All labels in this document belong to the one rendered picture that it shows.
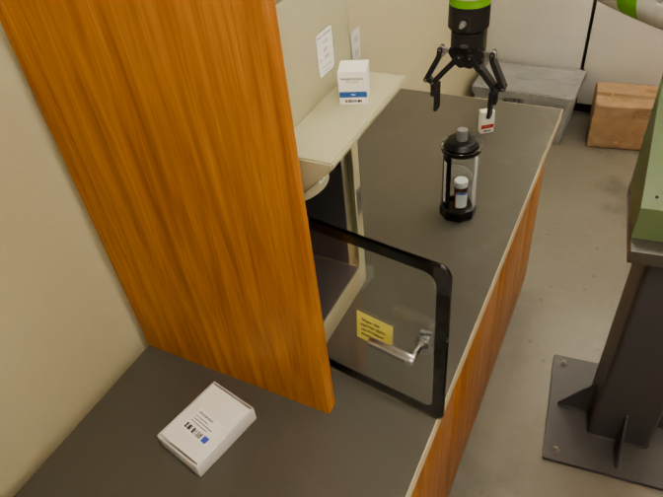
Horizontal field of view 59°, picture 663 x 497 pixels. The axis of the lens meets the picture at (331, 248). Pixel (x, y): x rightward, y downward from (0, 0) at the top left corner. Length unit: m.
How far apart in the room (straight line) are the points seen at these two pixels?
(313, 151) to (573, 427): 1.73
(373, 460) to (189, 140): 0.69
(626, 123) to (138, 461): 3.25
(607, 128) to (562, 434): 2.05
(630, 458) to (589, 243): 1.18
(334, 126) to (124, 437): 0.78
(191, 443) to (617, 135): 3.19
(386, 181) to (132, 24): 1.14
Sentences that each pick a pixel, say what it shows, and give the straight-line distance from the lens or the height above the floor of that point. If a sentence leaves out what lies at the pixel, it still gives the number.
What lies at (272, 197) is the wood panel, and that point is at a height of 1.49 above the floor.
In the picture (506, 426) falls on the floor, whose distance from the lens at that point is 2.38.
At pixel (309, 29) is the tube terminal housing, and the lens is 1.02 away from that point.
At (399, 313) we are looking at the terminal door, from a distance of 1.00.
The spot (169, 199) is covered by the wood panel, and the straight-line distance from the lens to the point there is 1.03.
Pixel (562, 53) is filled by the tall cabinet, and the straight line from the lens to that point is 4.11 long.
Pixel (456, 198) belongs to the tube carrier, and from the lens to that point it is 1.64.
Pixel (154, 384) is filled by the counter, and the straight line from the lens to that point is 1.41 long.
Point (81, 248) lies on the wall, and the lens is 1.30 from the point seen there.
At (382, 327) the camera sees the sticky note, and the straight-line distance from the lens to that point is 1.06.
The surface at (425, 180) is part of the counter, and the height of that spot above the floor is 0.94.
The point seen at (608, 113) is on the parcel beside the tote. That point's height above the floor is 0.23.
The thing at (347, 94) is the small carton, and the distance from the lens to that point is 1.05.
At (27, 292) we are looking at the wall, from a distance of 1.24.
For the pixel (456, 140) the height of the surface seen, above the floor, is 1.18.
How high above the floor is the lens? 1.99
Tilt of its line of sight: 41 degrees down
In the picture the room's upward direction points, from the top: 7 degrees counter-clockwise
